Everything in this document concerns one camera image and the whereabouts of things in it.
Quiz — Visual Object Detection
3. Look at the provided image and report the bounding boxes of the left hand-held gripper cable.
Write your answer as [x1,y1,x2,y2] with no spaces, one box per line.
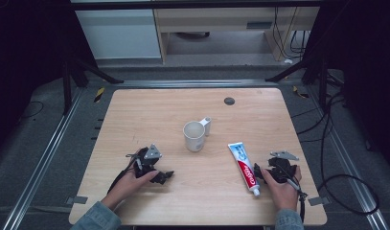
[106,155,137,195]

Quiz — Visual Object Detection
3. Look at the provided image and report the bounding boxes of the long black floor cable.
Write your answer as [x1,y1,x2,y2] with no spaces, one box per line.
[316,91,381,216]

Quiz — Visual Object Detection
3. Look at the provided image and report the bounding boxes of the white cabinet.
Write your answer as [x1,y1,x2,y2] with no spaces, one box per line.
[74,8,162,60]

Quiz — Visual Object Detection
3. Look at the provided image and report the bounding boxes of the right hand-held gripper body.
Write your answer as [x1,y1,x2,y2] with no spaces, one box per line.
[267,150,300,185]

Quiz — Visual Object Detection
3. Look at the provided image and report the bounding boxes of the hanging black cables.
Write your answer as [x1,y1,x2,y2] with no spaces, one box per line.
[271,7,312,60]

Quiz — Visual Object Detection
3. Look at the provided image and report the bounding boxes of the metal floor rail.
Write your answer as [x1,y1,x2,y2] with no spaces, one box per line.
[307,85,390,230]
[113,79,281,89]
[1,87,85,230]

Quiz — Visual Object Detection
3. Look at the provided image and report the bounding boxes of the toothpaste tube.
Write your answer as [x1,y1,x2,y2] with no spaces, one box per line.
[227,142,262,197]

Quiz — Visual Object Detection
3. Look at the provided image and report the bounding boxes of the light wooden desk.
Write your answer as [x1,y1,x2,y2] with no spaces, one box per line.
[152,7,321,63]

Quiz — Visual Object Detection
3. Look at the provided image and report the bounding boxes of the white cup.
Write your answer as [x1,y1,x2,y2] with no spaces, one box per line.
[182,116,213,152]

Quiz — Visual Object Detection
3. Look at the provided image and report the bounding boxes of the black metal stand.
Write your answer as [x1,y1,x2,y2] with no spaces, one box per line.
[264,57,331,110]
[61,57,126,116]

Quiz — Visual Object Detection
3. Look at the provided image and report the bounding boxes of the grey tape patch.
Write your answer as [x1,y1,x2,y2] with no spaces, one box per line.
[308,195,332,207]
[65,195,89,206]

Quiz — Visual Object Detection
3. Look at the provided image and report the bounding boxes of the thin black floor cable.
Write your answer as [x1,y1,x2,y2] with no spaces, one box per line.
[19,100,45,122]

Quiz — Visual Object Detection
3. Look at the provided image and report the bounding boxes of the hand-held gripper cable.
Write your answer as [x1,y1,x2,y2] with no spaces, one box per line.
[106,155,137,195]
[286,177,310,224]

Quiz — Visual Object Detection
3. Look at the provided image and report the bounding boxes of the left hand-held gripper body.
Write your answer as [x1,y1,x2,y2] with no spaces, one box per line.
[126,143,163,179]

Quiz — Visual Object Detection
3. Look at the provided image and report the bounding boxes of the right hand-held gripper cable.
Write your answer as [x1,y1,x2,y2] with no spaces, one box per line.
[286,177,310,224]

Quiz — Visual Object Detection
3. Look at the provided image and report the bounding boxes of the yellow black tape strip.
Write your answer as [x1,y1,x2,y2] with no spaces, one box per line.
[93,86,106,104]
[291,84,310,100]

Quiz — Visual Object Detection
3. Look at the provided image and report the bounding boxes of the person's left hand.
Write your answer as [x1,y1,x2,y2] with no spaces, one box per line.
[101,147,160,212]

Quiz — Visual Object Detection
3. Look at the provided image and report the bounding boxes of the person's right hand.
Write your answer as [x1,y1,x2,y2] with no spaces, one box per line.
[260,165,303,212]

